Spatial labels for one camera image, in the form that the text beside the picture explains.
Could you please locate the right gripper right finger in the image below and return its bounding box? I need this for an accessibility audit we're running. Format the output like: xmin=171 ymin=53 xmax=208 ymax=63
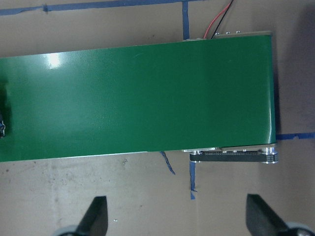
xmin=246 ymin=194 xmax=292 ymax=236

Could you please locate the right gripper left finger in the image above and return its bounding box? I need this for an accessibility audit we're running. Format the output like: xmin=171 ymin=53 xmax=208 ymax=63
xmin=74 ymin=196 xmax=108 ymax=236

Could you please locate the yellow push button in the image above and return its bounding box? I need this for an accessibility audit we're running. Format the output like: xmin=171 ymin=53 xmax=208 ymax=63
xmin=0 ymin=82 xmax=8 ymax=138

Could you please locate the green conveyor belt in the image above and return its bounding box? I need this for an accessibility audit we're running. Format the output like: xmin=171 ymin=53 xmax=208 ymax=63
xmin=0 ymin=32 xmax=276 ymax=162

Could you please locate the red black conveyor wire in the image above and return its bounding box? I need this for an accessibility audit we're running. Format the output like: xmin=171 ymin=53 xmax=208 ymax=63
xmin=203 ymin=0 xmax=235 ymax=39

